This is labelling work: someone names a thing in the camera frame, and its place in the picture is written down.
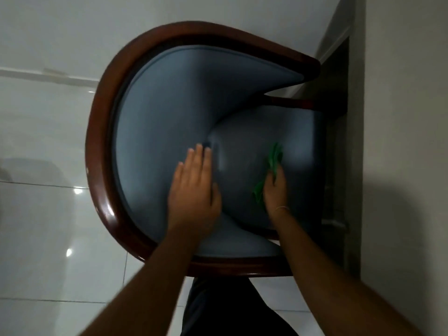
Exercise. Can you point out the person's left forearm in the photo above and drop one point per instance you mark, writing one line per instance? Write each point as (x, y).
(154, 276)

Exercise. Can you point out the person's right forearm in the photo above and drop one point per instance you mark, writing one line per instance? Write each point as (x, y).
(325, 276)

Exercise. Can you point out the person's dark trousers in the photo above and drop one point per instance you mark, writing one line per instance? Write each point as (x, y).
(231, 307)

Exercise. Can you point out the person's left hand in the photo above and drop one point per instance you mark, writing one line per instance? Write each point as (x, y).
(192, 202)

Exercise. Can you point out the green cleaning cloth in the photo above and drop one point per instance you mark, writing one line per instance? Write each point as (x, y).
(274, 155)

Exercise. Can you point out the dark wooden door frame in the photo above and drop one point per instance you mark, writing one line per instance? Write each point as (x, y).
(341, 143)

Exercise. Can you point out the person's left little finger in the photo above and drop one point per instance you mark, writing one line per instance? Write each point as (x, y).
(179, 173)

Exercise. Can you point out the blue upholstered wooden armchair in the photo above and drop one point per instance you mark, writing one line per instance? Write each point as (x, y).
(157, 108)

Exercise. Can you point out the person's left thumb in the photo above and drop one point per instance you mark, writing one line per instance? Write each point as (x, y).
(216, 194)

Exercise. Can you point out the person's left middle finger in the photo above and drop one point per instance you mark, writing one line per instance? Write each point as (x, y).
(199, 159)

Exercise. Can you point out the person's right hand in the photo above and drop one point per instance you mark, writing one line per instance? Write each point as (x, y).
(275, 194)

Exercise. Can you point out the person's right fingers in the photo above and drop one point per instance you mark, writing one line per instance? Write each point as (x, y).
(278, 174)

